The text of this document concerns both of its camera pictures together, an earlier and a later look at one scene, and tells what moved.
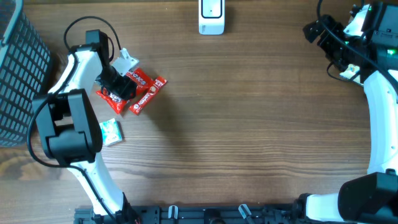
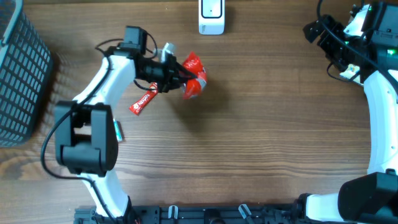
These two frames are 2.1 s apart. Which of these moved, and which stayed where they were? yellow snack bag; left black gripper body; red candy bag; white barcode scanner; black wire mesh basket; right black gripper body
Moved: red candy bag; left black gripper body
Stayed: black wire mesh basket; right black gripper body; yellow snack bag; white barcode scanner
